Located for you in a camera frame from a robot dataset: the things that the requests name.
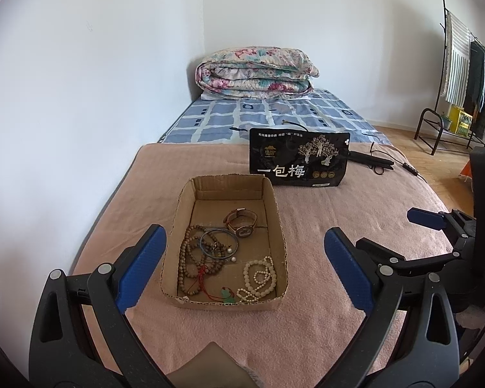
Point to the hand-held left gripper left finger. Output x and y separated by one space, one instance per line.
141 266

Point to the folded floral quilt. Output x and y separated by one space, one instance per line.
254 72

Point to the grey sheer pouch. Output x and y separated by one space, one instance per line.
210 365

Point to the striped hanging cloth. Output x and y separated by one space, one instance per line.
456 64

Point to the yellow box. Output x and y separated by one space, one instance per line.
460 121

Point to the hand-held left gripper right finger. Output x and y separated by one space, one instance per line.
347 266

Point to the low black metal rack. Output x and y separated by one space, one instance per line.
422 121

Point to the cardboard box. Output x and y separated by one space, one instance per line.
266 210

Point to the black hair straightener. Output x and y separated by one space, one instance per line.
367 157

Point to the black clothes rack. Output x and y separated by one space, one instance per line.
443 28

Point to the blue bangle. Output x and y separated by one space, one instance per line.
201 245

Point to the orange cloth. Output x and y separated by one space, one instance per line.
465 171

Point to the black snack bag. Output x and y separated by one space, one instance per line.
299 169

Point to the dark hanging clothes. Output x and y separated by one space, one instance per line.
479 89

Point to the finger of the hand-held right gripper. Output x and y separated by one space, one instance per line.
428 218
420 264

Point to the blue checked bed sheet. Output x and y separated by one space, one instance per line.
266 115

